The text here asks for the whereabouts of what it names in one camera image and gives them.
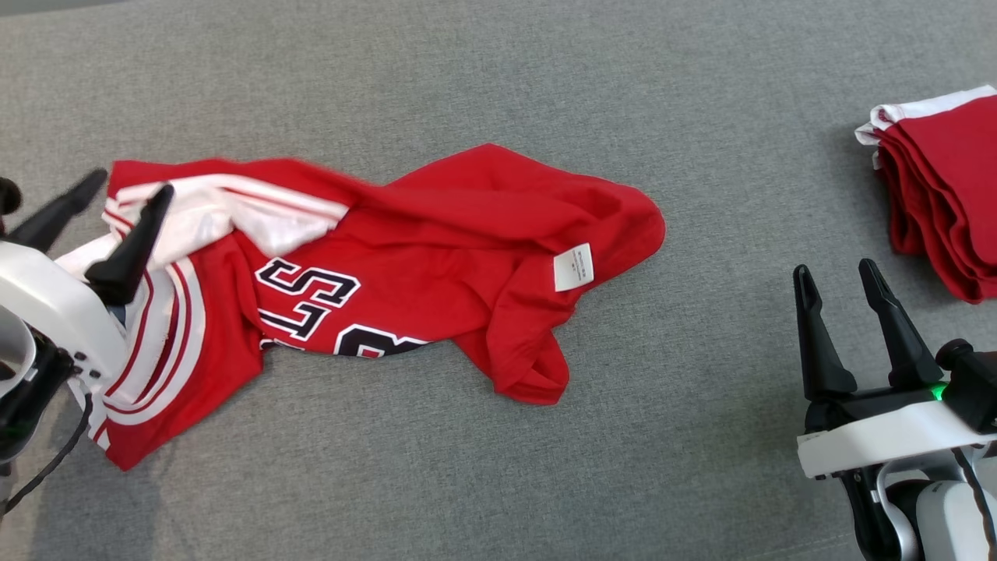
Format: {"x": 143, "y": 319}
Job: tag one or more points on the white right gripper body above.
{"x": 880, "y": 436}

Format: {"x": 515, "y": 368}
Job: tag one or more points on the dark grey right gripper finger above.
{"x": 824, "y": 358}
{"x": 907, "y": 351}

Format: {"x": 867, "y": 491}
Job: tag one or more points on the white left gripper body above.
{"x": 54, "y": 304}

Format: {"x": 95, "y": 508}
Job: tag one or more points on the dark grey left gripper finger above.
{"x": 128, "y": 257}
{"x": 54, "y": 222}

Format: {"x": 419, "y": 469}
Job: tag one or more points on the red shorts with white stripe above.
{"x": 950, "y": 195}

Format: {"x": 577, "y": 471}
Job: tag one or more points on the red jersey with white sleeves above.
{"x": 467, "y": 234}

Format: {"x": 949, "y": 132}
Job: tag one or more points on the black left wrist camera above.
{"x": 8, "y": 199}

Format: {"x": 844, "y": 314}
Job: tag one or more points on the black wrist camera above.
{"x": 8, "y": 199}
{"x": 974, "y": 386}

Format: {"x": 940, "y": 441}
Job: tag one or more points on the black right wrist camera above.
{"x": 974, "y": 386}

